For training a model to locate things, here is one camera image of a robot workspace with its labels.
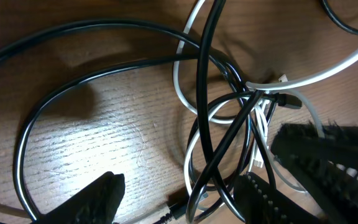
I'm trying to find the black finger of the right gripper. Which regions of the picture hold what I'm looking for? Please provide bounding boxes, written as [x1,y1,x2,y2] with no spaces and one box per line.
[270,123,358,223]

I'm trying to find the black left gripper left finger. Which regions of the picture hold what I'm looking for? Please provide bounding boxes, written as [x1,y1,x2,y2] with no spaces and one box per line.
[35,171,125,224]

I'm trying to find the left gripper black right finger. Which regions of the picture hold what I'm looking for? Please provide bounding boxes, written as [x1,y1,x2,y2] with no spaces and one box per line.
[234,172,320,224]

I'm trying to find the white usb cable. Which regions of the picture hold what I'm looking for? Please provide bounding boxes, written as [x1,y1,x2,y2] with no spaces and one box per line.
[172,0,358,212]

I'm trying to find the black usb cable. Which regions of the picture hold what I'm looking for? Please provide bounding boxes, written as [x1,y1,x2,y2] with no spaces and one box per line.
[0,0,358,224]

